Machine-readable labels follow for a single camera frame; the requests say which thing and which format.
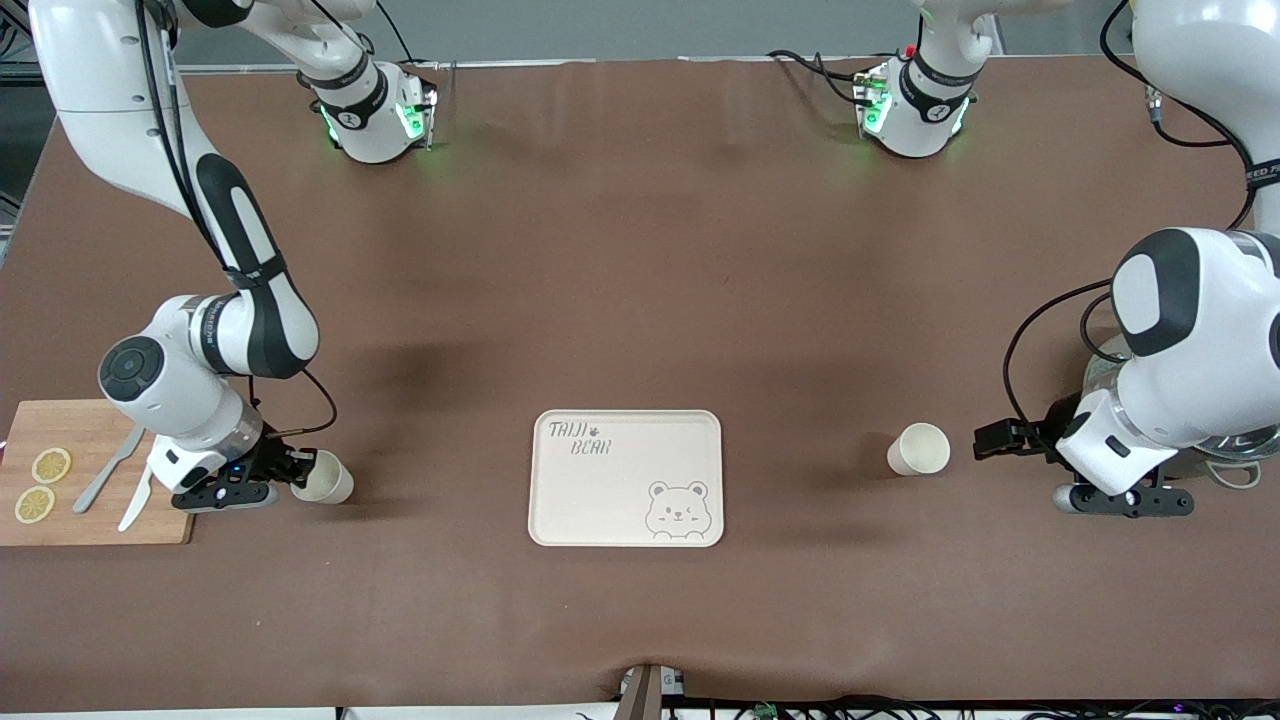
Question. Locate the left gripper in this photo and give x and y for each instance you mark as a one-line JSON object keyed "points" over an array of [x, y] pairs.
{"points": [[1053, 424]]}

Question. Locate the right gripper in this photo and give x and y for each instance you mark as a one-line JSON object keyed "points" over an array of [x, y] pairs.
{"points": [[267, 459]]}

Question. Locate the white IKEA cup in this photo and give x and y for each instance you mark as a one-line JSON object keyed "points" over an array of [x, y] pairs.
{"points": [[920, 450], [325, 480]]}

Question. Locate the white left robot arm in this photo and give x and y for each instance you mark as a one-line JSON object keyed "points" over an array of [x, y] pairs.
{"points": [[1200, 340]]}

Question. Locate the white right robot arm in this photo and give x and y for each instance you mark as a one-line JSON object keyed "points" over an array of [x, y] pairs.
{"points": [[110, 100]]}

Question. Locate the white plastic knife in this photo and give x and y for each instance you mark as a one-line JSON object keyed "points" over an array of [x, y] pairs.
{"points": [[135, 505]]}

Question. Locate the grey plastic knife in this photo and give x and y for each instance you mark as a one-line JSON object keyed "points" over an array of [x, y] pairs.
{"points": [[100, 485]]}

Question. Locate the grey-green cooking pot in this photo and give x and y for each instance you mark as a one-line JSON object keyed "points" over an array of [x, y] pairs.
{"points": [[1235, 470]]}

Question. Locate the wooden cutting board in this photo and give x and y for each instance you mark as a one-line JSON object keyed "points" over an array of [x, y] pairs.
{"points": [[60, 525]]}

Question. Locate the yellow lemon slice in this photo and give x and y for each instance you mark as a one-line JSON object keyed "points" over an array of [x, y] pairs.
{"points": [[35, 504], [51, 465]]}

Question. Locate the cream bear print tray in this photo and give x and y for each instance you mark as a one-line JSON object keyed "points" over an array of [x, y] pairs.
{"points": [[620, 490]]}

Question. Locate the brown table cover cloth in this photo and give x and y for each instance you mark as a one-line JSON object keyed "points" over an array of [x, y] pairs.
{"points": [[640, 250]]}

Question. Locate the aluminium frame rail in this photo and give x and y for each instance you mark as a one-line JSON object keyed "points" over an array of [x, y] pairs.
{"points": [[250, 69]]}

